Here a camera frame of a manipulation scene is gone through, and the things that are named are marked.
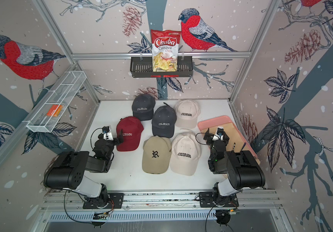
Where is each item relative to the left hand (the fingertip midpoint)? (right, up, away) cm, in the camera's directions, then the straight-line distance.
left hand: (116, 127), depth 90 cm
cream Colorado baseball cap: (+44, -12, -5) cm, 46 cm away
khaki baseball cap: (+27, -15, -6) cm, 31 cm away
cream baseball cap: (+47, +10, +15) cm, 51 cm away
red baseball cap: (+9, -1, +4) cm, 10 cm away
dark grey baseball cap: (+30, +4, +6) cm, 31 cm away
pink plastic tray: (+69, +2, +17) cm, 71 cm away
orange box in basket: (-22, +11, -21) cm, 32 cm away
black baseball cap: (+14, +14, +18) cm, 27 cm away
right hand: (+64, -1, 0) cm, 64 cm away
